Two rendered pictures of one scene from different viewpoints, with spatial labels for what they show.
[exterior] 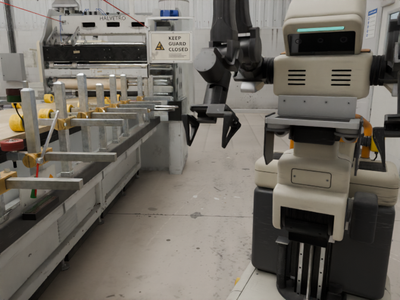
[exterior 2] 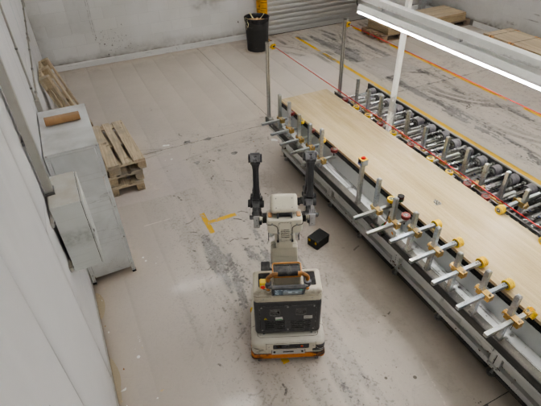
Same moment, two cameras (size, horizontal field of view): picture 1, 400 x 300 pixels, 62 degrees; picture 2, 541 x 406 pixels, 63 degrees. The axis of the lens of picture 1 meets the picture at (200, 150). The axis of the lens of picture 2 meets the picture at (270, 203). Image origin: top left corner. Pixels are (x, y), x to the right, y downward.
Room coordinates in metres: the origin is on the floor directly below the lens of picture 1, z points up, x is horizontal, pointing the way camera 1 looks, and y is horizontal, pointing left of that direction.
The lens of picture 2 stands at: (3.39, -1.74, 3.46)
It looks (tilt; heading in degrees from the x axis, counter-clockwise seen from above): 38 degrees down; 152
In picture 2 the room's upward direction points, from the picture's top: 2 degrees counter-clockwise
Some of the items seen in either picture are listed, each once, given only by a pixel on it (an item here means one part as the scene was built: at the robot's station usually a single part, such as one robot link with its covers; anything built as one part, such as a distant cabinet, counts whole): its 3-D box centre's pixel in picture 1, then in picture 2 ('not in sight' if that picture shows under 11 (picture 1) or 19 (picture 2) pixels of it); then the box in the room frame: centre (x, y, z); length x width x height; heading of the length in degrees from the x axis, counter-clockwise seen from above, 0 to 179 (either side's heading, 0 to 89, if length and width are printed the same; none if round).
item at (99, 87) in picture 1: (102, 124); (453, 275); (1.99, 0.59, 0.87); 0.04 x 0.04 x 0.48; 87
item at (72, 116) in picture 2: not in sight; (62, 118); (-0.77, -1.66, 1.59); 0.30 x 0.08 x 0.08; 87
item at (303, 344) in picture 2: not in sight; (291, 345); (1.54, -0.59, 0.23); 0.41 x 0.02 x 0.08; 63
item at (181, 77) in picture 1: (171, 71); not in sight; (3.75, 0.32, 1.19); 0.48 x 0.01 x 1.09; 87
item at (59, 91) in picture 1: (63, 135); (410, 234); (1.49, 0.62, 0.89); 0.04 x 0.04 x 0.48; 87
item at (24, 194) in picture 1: (40, 184); (386, 227); (1.21, 0.61, 0.75); 0.26 x 0.01 x 0.10; 177
